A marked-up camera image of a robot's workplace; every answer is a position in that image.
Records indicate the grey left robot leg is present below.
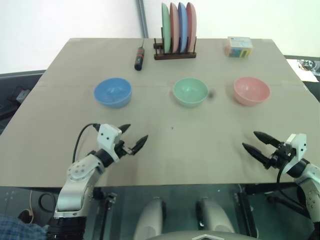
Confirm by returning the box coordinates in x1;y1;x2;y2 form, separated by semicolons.
133;196;168;240

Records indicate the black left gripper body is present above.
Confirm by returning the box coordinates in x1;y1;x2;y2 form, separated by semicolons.
114;139;133;159

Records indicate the pink-red bowl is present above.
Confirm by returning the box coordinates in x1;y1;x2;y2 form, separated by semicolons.
233;76;271;107

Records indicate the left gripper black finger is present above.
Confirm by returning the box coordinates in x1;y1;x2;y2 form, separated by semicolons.
131;134;149;156
118;123;132;137

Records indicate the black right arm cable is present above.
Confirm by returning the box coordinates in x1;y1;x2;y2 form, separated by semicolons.
276;159;292;192

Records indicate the grey right robot leg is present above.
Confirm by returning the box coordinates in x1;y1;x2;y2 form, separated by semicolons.
195;196;236;240

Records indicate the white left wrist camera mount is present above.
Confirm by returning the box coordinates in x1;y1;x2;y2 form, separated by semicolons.
96;123;123;163

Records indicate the blue plate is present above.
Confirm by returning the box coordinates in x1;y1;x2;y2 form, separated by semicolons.
177;1;189;54

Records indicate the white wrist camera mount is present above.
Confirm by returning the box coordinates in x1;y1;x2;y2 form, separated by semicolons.
96;123;123;163
284;133;307;167

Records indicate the clear box of colourful items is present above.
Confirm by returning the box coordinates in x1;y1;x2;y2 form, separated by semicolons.
223;36;254;59

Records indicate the grey robot leg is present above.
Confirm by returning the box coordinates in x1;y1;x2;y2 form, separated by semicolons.
133;196;168;240
195;196;236;240

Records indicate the blue plaid cloth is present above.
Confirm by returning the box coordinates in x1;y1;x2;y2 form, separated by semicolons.
0;213;50;240

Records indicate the grey metal pole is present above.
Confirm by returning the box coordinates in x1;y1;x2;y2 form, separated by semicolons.
136;0;150;39

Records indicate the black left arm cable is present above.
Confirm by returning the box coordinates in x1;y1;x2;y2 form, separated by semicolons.
72;122;101;165

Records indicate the black device with grey block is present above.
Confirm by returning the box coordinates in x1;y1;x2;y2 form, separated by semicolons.
6;85;31;104

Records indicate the grey robot torso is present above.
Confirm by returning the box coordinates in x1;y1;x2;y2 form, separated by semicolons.
151;230;242;240

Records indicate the green plate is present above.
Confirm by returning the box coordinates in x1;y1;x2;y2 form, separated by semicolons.
161;2;172;54

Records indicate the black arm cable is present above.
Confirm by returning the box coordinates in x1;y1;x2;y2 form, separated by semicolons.
276;159;292;192
72;122;101;165

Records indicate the blue bowl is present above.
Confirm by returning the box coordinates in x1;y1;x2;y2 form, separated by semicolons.
93;77;133;109

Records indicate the green bowl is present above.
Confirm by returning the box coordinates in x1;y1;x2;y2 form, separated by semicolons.
172;77;209;108

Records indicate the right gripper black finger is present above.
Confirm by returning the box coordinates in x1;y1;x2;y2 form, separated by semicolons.
253;130;279;149
241;142;272;171

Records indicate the black and red screwdriver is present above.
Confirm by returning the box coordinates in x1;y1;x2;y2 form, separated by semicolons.
134;39;147;72

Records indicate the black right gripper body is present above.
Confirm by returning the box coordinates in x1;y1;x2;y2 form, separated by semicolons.
269;142;294;169

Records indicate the pink plate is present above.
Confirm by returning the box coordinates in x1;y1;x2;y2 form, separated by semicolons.
169;2;181;54

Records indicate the red plate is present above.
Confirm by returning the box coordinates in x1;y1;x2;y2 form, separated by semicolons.
185;1;198;53

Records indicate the dark wooden plate rack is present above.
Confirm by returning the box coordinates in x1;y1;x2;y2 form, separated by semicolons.
153;28;198;61

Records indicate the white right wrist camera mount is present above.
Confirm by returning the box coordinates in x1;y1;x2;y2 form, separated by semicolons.
284;133;307;167

